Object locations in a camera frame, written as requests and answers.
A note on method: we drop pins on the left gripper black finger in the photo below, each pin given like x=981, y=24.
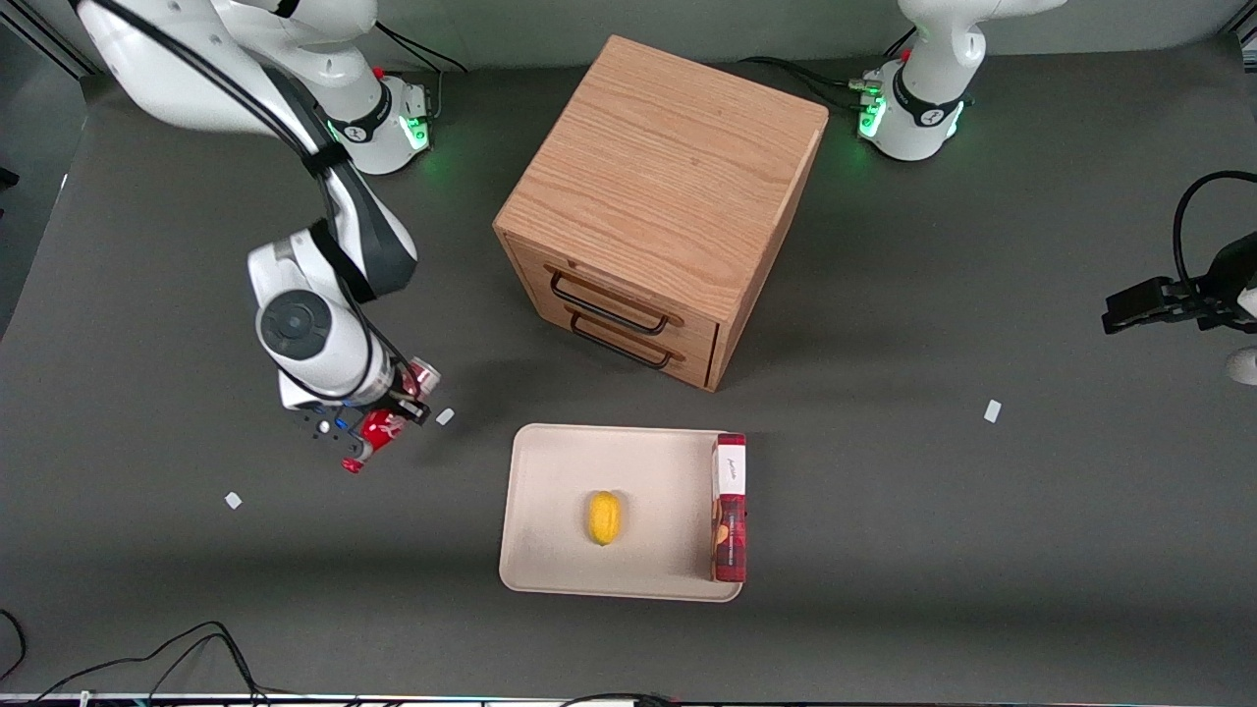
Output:
x=1144, y=295
x=1149, y=316

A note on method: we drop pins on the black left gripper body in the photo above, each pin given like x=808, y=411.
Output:
x=1204, y=296

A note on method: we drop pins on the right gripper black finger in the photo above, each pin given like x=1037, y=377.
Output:
x=412, y=407

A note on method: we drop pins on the red coke bottle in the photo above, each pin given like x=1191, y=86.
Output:
x=378, y=430

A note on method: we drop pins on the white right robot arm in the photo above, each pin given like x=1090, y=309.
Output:
x=177, y=69

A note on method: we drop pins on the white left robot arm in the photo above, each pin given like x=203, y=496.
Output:
x=928, y=88

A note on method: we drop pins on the beige plastic tray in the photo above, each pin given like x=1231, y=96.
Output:
x=648, y=462

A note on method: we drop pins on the yellow lemon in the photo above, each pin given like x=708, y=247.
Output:
x=604, y=517

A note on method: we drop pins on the red cookie box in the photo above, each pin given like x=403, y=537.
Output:
x=730, y=530

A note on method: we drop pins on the wooden drawer cabinet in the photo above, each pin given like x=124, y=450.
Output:
x=668, y=167

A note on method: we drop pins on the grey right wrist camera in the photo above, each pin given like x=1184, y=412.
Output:
x=316, y=420

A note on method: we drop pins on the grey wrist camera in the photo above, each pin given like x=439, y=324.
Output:
x=316, y=420
x=1245, y=366

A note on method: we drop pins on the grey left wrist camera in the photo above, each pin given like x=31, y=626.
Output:
x=1245, y=366

